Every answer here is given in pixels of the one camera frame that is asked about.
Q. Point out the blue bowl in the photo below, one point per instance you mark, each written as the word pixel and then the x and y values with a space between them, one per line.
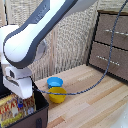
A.
pixel 55 82

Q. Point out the yellow bowl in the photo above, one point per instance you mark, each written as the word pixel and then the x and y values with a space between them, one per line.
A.
pixel 57 95

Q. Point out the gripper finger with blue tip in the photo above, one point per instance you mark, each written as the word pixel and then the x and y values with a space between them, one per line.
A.
pixel 20 104

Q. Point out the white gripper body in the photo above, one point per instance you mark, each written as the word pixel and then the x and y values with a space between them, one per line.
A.
pixel 19 83

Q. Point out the dark brown drawer cabinet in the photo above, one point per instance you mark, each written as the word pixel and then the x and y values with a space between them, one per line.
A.
pixel 110 50

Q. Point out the black fabric storage box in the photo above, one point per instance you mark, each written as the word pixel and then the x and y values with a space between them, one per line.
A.
pixel 40 115

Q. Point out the beige woven curtain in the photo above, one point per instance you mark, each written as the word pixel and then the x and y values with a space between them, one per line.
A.
pixel 68 50

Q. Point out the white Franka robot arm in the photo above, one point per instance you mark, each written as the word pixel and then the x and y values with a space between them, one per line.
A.
pixel 36 33

